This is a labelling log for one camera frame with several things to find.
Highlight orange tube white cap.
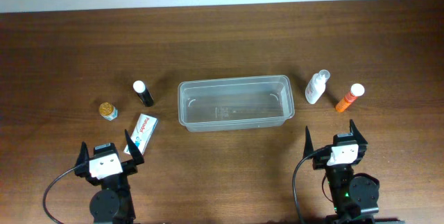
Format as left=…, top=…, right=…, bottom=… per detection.
left=335, top=83, right=365, bottom=112

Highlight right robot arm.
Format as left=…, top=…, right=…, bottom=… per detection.
left=296, top=121, right=402, bottom=224

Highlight white Panadol box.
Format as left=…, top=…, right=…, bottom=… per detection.
left=130, top=114, right=159, bottom=155

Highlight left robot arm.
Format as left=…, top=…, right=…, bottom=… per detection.
left=74, top=130, right=144, bottom=223

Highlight black bottle white cap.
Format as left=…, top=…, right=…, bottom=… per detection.
left=133, top=80, right=154, bottom=107

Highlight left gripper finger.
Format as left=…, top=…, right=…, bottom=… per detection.
left=124, top=130, right=144, bottom=165
left=75, top=141, right=89, bottom=168

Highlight right black cable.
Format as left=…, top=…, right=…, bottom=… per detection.
left=291, top=146, right=330, bottom=224

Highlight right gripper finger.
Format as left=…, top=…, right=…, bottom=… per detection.
left=350, top=119, right=368, bottom=145
left=302, top=126, right=314, bottom=159

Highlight clear plastic container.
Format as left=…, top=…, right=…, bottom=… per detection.
left=178, top=75, right=295, bottom=132

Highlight small jar gold lid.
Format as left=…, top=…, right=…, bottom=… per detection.
left=99, top=102, right=118, bottom=121

